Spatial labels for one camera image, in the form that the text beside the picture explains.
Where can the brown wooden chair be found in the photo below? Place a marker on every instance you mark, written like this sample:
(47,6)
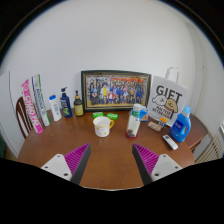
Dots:
(23,116)

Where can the framed group photo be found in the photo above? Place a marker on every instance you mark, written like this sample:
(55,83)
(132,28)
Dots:
(115,90)

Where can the pink shuttlecock tube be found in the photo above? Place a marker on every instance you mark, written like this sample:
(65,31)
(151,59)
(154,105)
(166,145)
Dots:
(31,106)

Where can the green soap bar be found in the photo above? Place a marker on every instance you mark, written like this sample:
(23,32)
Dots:
(97,114)
(112,116)

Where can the low wooden side table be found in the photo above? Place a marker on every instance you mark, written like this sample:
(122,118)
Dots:
(195,128)

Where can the white paper gift bag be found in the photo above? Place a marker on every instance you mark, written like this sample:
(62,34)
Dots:
(166,100)

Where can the small patterned packet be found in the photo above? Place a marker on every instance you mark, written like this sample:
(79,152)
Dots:
(154,126)

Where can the white remote control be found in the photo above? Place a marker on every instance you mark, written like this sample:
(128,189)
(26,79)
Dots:
(170,141)

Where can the white radiator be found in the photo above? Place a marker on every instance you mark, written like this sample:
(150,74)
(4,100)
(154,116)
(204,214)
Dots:
(210,151)

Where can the blue detergent bottle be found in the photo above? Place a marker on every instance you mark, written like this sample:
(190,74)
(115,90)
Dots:
(181,125)

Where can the white bottle with blue cap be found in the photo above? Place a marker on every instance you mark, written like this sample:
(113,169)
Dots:
(55,108)

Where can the white mug with yellow rim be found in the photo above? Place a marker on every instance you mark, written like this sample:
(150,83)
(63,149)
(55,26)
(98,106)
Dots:
(101,126)

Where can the small orange white cube pack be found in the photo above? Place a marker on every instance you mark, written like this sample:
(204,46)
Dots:
(162,121)

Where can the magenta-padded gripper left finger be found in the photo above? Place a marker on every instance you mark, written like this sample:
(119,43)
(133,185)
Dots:
(77,159)

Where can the clear green-labelled drink bottle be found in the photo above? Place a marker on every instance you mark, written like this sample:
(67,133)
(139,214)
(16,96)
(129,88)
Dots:
(133,121)

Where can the white leaning board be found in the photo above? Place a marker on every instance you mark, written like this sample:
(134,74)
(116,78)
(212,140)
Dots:
(6,110)

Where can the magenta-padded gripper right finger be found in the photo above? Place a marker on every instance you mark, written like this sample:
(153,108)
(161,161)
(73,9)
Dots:
(146,159)

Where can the brown bottle with yellow label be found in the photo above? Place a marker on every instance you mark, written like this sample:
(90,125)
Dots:
(78,106)

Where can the white green shuttlecock tube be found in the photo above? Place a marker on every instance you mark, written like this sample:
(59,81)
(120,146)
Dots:
(40,100)

